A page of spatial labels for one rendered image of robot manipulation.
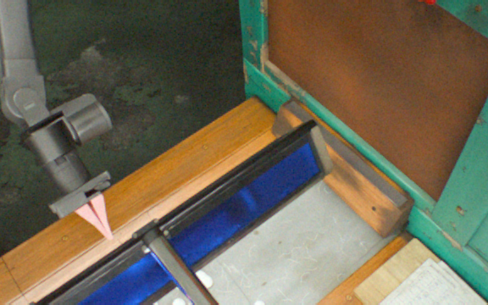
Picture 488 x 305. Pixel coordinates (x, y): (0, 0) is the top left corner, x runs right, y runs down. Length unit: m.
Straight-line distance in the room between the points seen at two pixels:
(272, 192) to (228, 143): 0.44
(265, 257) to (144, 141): 1.19
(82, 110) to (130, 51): 1.56
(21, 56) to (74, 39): 1.70
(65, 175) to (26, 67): 0.17
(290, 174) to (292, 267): 0.34
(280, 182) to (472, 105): 0.26
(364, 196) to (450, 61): 0.31
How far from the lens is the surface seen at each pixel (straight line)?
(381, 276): 0.94
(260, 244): 0.99
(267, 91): 1.11
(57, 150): 0.87
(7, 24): 0.90
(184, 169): 1.05
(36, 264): 1.03
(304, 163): 0.67
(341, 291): 0.93
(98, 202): 0.87
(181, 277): 0.56
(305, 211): 1.02
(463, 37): 0.69
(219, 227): 0.63
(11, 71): 0.88
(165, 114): 2.16
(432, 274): 0.96
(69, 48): 2.54
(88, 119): 0.89
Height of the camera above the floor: 1.63
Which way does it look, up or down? 55 degrees down
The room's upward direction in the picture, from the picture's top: 4 degrees counter-clockwise
